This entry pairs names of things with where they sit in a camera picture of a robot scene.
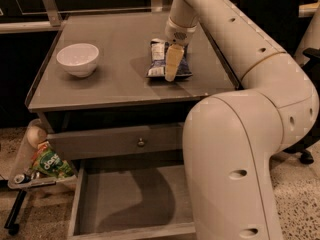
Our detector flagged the black stand leg with wheel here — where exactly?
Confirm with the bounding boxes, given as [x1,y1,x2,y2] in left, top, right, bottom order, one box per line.
[4,190,26,236]

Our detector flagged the green snack bag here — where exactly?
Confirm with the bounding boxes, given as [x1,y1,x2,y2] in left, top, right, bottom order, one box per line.
[31,141,74,178]

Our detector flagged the round metal drawer knob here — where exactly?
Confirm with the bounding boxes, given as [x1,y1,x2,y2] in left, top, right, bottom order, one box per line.
[137,138,145,147]

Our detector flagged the black office chair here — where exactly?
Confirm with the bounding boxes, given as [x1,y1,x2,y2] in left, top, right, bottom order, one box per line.
[232,0,320,164]

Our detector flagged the grey drawer cabinet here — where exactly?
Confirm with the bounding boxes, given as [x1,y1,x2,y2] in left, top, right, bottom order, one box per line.
[25,10,242,163]

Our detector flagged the open grey middle drawer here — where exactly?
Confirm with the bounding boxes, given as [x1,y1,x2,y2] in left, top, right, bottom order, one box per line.
[68,151,196,240]

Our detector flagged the metal wall rail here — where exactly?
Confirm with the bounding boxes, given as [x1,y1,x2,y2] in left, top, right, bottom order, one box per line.
[0,0,172,34]

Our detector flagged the closed grey top drawer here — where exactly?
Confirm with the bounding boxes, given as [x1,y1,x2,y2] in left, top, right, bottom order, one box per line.
[48,123,183,160]

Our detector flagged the blue chip bag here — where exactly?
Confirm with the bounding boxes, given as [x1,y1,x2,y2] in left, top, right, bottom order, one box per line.
[146,38,192,79]

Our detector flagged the white ceramic bowl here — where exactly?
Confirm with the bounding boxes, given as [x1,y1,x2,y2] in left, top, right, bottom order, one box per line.
[56,43,100,78]

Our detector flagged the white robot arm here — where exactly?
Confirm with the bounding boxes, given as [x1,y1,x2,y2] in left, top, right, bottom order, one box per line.
[166,0,319,240]

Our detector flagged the soda can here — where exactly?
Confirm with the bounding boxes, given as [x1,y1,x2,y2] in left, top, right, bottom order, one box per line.
[14,173,31,184]

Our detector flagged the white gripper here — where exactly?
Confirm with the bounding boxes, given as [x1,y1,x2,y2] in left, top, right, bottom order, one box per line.
[165,17,198,82]

